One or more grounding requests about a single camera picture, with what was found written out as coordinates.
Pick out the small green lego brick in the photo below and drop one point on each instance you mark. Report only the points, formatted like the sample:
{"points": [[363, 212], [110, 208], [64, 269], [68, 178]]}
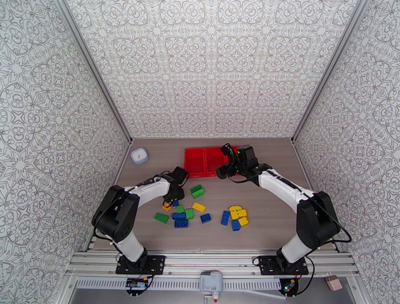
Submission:
{"points": [[180, 209]]}

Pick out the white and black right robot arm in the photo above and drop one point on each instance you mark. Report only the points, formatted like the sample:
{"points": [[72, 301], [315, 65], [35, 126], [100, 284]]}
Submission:
{"points": [[281, 187]]}

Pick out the small white bowl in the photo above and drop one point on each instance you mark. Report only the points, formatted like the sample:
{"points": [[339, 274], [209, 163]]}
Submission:
{"points": [[139, 155]]}

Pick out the large green lego brick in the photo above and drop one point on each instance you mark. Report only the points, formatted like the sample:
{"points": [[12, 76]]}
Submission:
{"points": [[197, 191]]}

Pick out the long yellow lego brick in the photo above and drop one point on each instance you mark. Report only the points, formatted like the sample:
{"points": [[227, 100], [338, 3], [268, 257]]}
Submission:
{"points": [[198, 207]]}

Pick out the white plastic device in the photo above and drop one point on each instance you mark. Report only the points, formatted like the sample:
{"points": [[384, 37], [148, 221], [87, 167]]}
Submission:
{"points": [[211, 281]]}

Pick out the red plastic bin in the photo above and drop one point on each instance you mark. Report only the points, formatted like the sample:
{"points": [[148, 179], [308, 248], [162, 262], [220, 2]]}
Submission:
{"points": [[235, 149], [214, 159], [194, 162]]}

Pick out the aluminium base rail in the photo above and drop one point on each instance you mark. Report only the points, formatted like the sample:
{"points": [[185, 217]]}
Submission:
{"points": [[212, 259]]}

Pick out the long blue lego brick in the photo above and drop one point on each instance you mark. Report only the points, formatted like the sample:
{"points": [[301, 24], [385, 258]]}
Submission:
{"points": [[181, 223], [225, 218]]}

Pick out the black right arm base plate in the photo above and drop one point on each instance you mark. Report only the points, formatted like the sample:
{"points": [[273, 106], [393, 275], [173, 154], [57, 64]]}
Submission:
{"points": [[265, 265]]}

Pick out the small circuit board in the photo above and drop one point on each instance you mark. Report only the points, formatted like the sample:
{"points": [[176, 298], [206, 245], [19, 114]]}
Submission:
{"points": [[289, 286], [136, 283]]}

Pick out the aluminium corner post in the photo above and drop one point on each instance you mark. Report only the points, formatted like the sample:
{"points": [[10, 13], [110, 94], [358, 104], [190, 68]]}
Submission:
{"points": [[328, 68], [95, 68]]}

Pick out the square blue lego brick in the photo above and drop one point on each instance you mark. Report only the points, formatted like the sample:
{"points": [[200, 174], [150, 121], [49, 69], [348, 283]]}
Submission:
{"points": [[235, 225], [205, 218]]}

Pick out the small yellow lego brick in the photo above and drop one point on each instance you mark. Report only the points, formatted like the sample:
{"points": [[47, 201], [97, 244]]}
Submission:
{"points": [[166, 208]]}

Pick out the square yellow lego brick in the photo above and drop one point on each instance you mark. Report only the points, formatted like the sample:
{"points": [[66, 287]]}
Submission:
{"points": [[243, 221], [242, 213], [234, 215]]}

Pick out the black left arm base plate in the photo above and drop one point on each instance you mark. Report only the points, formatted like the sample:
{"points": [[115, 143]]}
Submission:
{"points": [[156, 264]]}

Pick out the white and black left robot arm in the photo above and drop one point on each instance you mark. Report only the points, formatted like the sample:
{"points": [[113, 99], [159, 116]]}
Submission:
{"points": [[150, 190]]}

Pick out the pink power adapter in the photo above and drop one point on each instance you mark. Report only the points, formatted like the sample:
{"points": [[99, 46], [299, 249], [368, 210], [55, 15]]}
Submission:
{"points": [[333, 283]]}

